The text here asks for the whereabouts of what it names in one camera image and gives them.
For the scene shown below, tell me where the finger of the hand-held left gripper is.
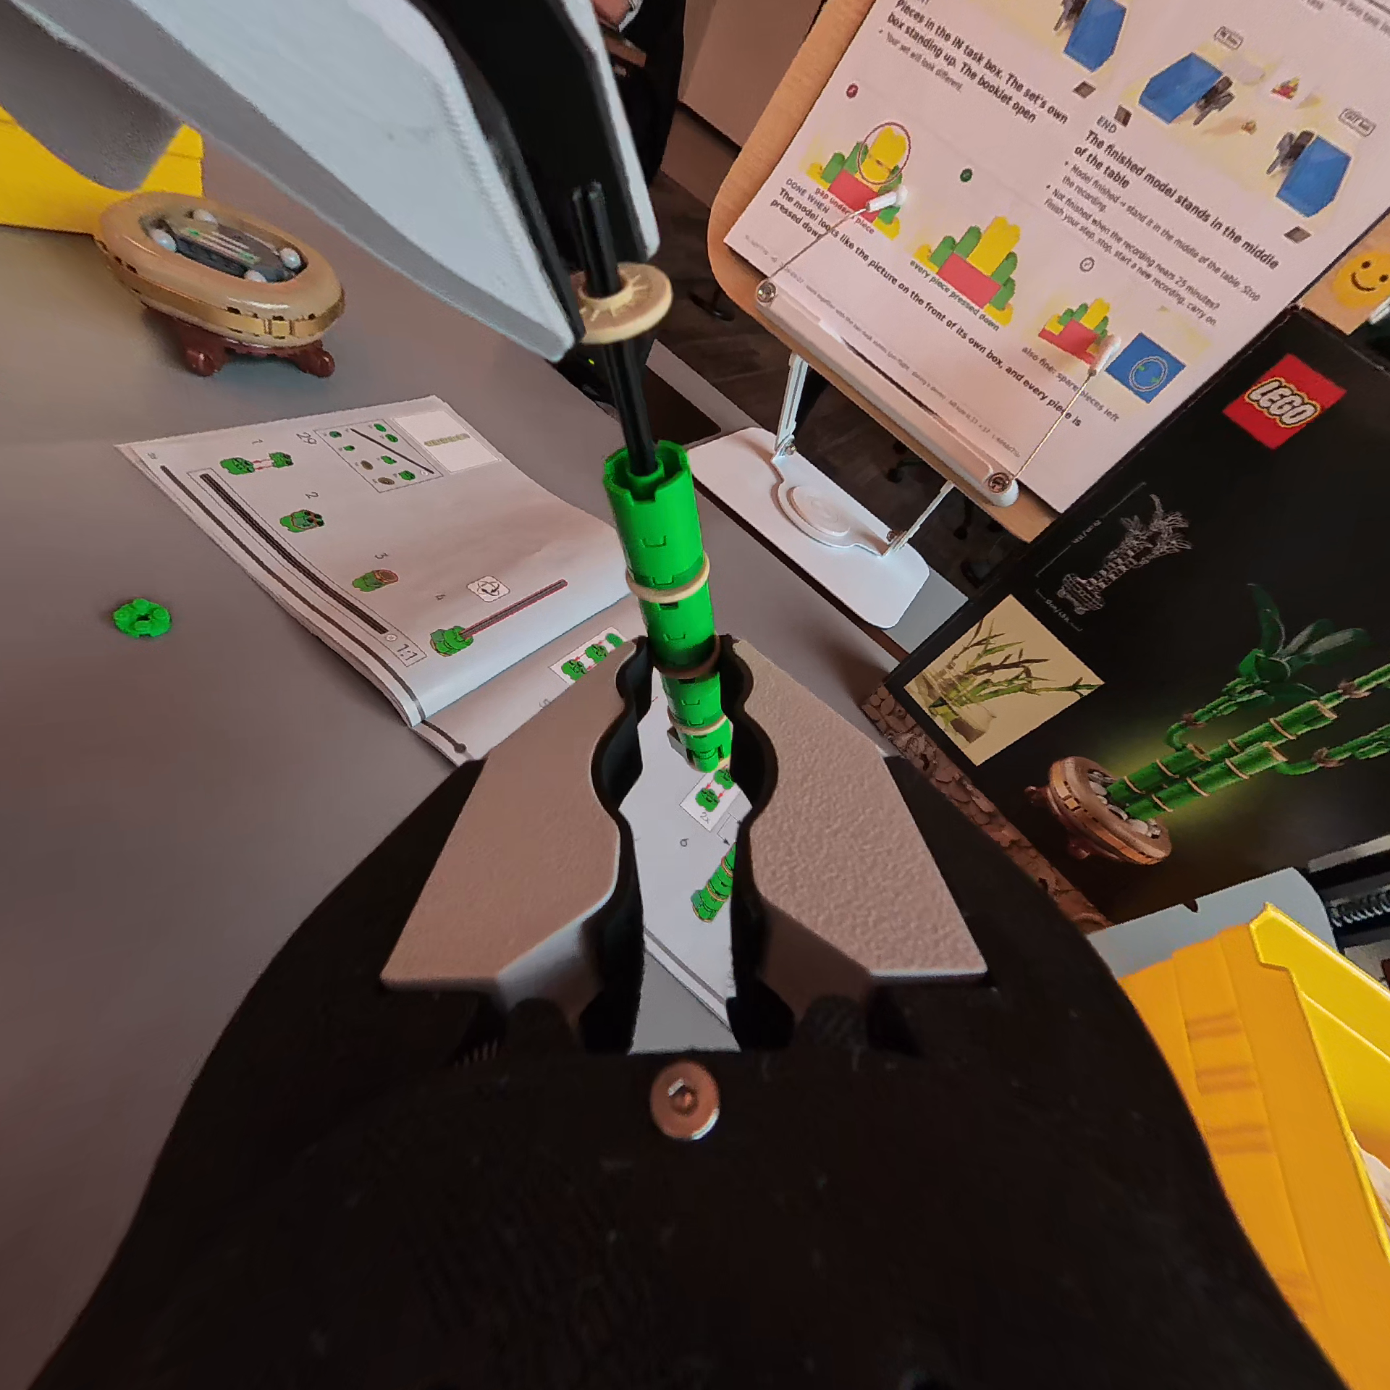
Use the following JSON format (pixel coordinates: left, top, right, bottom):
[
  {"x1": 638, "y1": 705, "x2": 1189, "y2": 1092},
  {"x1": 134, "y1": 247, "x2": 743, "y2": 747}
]
[
  {"x1": 0, "y1": 0, "x2": 585, "y2": 361},
  {"x1": 529, "y1": 0, "x2": 663, "y2": 272}
]

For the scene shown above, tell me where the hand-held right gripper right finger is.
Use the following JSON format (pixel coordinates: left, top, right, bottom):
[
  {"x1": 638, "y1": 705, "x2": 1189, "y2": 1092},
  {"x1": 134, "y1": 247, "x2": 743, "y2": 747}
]
[{"x1": 729, "y1": 639, "x2": 991, "y2": 1047}]

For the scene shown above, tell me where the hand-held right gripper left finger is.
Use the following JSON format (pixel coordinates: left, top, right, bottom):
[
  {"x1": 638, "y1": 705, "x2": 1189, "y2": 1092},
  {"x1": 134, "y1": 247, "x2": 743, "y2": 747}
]
[{"x1": 382, "y1": 639, "x2": 656, "y2": 1053}]

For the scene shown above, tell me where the tan round disc brick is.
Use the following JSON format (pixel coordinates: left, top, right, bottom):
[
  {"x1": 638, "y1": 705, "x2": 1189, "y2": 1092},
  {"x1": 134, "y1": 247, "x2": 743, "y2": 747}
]
[{"x1": 572, "y1": 262, "x2": 675, "y2": 335}]

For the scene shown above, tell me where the green bamboo stalk brick model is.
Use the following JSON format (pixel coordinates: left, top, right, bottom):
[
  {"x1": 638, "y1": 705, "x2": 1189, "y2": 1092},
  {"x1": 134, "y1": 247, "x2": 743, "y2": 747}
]
[{"x1": 572, "y1": 182, "x2": 743, "y2": 775}]

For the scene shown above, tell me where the building instruction booklet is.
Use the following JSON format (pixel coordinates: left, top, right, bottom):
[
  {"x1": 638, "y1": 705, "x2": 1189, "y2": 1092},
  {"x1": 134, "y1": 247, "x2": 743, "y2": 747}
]
[{"x1": 119, "y1": 398, "x2": 761, "y2": 1034}]

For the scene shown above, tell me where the yellow plastic bin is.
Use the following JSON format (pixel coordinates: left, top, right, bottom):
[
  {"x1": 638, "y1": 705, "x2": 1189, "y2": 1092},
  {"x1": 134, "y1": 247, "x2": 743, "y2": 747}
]
[
  {"x1": 1119, "y1": 900, "x2": 1390, "y2": 1390},
  {"x1": 0, "y1": 107, "x2": 209, "y2": 234}
]

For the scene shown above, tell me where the tan oval pot brick model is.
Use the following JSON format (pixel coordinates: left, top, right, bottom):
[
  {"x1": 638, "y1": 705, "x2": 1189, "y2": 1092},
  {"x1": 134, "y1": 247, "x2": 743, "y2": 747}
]
[{"x1": 92, "y1": 195, "x2": 347, "y2": 379}]

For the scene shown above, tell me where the white document stand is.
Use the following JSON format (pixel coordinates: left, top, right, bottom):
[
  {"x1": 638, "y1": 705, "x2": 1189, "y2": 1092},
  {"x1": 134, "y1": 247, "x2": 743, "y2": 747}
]
[{"x1": 685, "y1": 185, "x2": 1125, "y2": 632}]

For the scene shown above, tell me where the printed instruction sheet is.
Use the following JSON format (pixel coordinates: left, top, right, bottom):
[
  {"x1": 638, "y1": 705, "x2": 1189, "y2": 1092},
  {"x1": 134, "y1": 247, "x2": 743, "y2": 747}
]
[{"x1": 722, "y1": 0, "x2": 1390, "y2": 514}]

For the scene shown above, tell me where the black brick set box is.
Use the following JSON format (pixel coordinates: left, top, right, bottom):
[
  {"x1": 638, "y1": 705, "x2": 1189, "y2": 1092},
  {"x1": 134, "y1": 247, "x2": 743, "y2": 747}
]
[{"x1": 863, "y1": 309, "x2": 1390, "y2": 937}]

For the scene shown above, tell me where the yellow smiley sticker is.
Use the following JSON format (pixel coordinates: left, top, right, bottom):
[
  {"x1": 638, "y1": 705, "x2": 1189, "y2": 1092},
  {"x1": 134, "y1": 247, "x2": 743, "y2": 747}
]
[{"x1": 1332, "y1": 251, "x2": 1390, "y2": 319}]

